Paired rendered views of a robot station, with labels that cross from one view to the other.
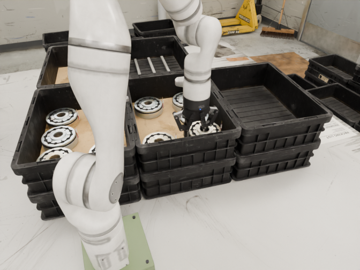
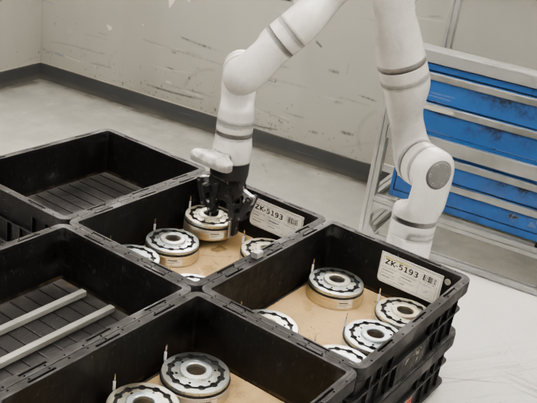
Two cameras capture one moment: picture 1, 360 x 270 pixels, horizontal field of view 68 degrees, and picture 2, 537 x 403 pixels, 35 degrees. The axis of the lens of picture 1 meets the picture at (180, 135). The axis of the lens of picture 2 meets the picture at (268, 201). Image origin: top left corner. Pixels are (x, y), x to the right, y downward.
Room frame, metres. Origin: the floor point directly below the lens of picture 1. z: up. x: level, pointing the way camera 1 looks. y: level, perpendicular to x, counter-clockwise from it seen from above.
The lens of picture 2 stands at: (1.62, 1.11, 1.60)
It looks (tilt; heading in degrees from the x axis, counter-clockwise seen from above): 24 degrees down; 227
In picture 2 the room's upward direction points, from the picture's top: 9 degrees clockwise
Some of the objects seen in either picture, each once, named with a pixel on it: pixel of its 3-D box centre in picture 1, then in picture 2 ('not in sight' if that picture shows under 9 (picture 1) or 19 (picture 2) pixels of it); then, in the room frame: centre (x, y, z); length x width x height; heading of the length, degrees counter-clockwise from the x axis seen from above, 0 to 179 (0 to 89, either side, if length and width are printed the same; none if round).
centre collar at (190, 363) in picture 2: not in sight; (196, 370); (0.96, 0.32, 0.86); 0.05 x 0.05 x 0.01
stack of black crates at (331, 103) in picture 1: (334, 122); not in sight; (1.46, -1.05, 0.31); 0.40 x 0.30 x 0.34; 22
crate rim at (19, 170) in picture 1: (79, 117); (342, 289); (0.67, 0.31, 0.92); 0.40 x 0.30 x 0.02; 14
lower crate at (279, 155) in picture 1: (250, 128); not in sight; (0.82, -0.27, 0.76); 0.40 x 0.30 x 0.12; 14
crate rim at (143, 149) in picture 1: (174, 104); (203, 225); (0.74, 0.02, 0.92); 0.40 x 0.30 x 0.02; 14
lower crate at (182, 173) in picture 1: (175, 140); not in sight; (0.74, 0.02, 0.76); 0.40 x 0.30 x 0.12; 14
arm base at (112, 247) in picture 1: (104, 237); (405, 257); (0.32, 0.17, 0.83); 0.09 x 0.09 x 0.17; 34
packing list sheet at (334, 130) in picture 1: (309, 118); not in sight; (0.96, -0.57, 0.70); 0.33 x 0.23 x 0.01; 22
